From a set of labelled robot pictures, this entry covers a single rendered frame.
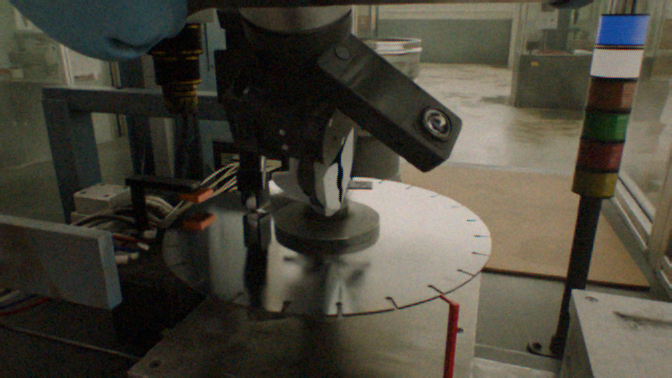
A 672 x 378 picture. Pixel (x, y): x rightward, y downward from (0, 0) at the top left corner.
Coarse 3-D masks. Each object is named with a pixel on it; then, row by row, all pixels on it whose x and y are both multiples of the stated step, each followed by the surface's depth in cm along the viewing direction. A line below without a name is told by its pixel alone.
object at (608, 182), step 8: (576, 168) 54; (584, 168) 53; (576, 176) 54; (584, 176) 53; (592, 176) 53; (600, 176) 52; (608, 176) 52; (616, 176) 53; (576, 184) 54; (584, 184) 53; (592, 184) 53; (600, 184) 53; (608, 184) 52; (616, 184) 54; (576, 192) 54; (584, 192) 54; (592, 192) 53; (600, 192) 53; (608, 192) 53
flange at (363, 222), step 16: (288, 208) 53; (304, 208) 52; (352, 208) 52; (368, 208) 53; (288, 224) 48; (304, 224) 48; (320, 224) 48; (336, 224) 48; (352, 224) 48; (368, 224) 49; (288, 240) 47; (304, 240) 46; (320, 240) 45; (336, 240) 46; (352, 240) 46
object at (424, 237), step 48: (384, 192) 60; (432, 192) 60; (192, 240) 47; (240, 240) 47; (384, 240) 47; (432, 240) 47; (480, 240) 47; (192, 288) 39; (240, 288) 39; (288, 288) 39; (336, 288) 39; (384, 288) 39
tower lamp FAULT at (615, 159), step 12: (588, 144) 52; (600, 144) 51; (612, 144) 51; (624, 144) 52; (576, 156) 55; (588, 156) 52; (600, 156) 52; (612, 156) 51; (588, 168) 53; (600, 168) 52; (612, 168) 52
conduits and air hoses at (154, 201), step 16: (272, 160) 78; (224, 176) 71; (112, 208) 63; (128, 208) 63; (160, 208) 64; (176, 208) 65; (80, 224) 57; (96, 224) 61; (112, 224) 67; (128, 224) 62; (128, 240) 59; (144, 240) 60; (128, 256) 57; (0, 288) 56; (16, 304) 69; (32, 304) 68
